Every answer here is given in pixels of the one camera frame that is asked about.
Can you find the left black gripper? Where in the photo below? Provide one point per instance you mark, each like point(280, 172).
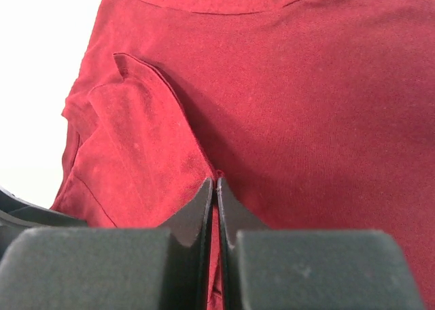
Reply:
point(18, 213)

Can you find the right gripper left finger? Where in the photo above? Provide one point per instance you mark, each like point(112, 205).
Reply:
point(181, 260)

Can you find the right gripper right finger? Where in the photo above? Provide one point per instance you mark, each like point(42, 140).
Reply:
point(234, 217)

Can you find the dark red t-shirt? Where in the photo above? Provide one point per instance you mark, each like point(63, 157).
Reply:
point(319, 114)

